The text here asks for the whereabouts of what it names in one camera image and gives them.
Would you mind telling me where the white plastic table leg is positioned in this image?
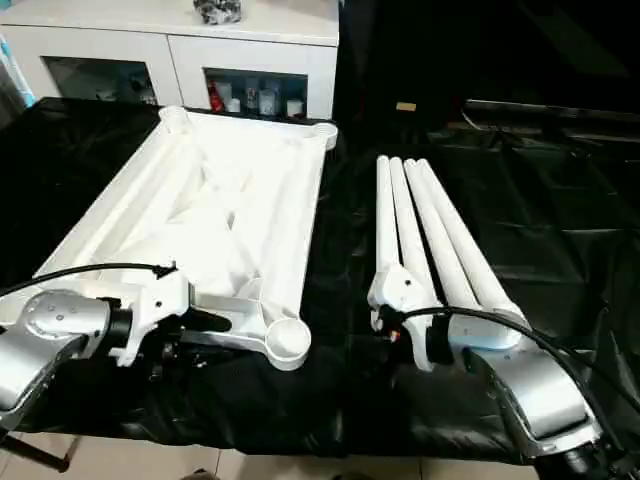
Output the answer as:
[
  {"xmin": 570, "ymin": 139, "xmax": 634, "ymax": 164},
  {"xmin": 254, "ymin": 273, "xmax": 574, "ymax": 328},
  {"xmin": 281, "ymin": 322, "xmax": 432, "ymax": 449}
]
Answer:
[
  {"xmin": 403, "ymin": 157, "xmax": 501, "ymax": 346},
  {"xmin": 388, "ymin": 157, "xmax": 446, "ymax": 301},
  {"xmin": 375, "ymin": 155, "xmax": 403, "ymax": 301},
  {"xmin": 416, "ymin": 157, "xmax": 528, "ymax": 346}
]

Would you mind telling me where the white plastic table top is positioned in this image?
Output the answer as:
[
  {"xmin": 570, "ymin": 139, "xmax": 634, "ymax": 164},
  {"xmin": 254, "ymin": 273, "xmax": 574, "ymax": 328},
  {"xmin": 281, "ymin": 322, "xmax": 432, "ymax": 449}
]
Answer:
[{"xmin": 30, "ymin": 105, "xmax": 339, "ymax": 373}]

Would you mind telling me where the black plastic mat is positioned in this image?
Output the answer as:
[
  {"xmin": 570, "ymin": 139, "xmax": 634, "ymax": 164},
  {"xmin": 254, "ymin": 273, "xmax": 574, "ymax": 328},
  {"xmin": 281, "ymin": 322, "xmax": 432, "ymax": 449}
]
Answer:
[{"xmin": 0, "ymin": 95, "xmax": 640, "ymax": 466}]

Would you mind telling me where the white cabinet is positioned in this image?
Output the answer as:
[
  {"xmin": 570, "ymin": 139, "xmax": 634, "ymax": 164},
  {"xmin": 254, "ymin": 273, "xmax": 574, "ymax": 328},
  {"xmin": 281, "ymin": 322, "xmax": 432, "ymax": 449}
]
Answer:
[{"xmin": 0, "ymin": 0, "xmax": 341, "ymax": 123}]

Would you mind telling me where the grey crumpled bundle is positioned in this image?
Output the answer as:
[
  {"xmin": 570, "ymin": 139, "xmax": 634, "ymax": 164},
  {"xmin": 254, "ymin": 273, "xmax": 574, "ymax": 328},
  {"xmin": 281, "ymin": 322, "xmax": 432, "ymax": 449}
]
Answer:
[{"xmin": 193, "ymin": 0, "xmax": 245, "ymax": 27}]

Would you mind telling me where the black metal stand frame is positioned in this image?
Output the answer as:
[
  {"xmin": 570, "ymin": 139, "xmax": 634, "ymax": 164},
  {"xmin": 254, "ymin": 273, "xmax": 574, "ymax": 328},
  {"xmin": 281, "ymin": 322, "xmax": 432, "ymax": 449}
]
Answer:
[{"xmin": 0, "ymin": 432, "xmax": 73, "ymax": 473}]

